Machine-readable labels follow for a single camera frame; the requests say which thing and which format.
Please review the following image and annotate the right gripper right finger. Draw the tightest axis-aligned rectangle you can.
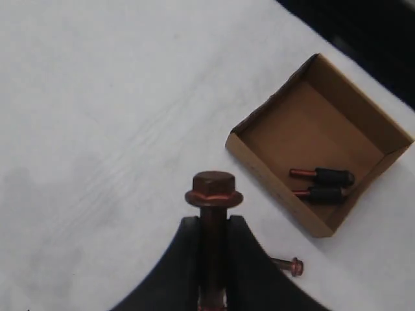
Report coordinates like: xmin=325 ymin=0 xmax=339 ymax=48
xmin=226 ymin=214 xmax=335 ymax=311

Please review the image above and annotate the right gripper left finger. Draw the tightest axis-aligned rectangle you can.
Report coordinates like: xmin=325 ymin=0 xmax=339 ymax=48
xmin=110 ymin=216 xmax=202 ymax=311

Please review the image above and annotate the copper flange bolt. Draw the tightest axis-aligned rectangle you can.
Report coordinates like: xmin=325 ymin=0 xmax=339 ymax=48
xmin=269 ymin=257 xmax=305 ymax=278
xmin=184 ymin=170 xmax=244 ymax=311

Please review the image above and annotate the open cardboard box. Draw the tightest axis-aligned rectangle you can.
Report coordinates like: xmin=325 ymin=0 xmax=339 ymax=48
xmin=225 ymin=53 xmax=415 ymax=240

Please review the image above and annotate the bolt in black sleeve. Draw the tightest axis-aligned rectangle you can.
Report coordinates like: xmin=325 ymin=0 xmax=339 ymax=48
xmin=292 ymin=185 xmax=345 ymax=205
xmin=289 ymin=166 xmax=356 ymax=186

